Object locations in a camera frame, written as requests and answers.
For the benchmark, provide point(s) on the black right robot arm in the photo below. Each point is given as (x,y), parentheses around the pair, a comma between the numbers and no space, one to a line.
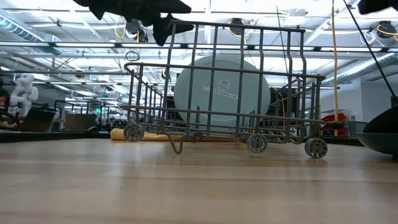
(373,4)

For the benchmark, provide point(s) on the brown cardboard box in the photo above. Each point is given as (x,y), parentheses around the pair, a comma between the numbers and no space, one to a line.
(79,122)

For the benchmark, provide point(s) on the black laptop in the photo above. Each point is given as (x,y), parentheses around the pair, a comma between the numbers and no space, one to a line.
(37,119)

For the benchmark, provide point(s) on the large light blue plate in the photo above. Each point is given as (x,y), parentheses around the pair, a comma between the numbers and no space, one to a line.
(224,93)

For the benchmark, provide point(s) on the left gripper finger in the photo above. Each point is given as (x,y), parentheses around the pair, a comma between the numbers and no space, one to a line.
(164,29)

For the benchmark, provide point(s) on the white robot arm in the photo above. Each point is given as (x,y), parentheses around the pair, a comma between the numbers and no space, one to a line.
(23,93)

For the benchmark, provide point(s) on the red storage bins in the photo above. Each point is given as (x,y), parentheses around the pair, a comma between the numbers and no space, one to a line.
(341,116)

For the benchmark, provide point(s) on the person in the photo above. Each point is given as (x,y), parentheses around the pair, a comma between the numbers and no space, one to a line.
(3,102)

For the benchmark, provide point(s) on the yellow-orange folded towel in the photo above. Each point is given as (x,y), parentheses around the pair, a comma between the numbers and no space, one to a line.
(149,136)

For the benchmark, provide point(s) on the dark green plate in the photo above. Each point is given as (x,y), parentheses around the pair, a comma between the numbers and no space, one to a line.
(379,143)

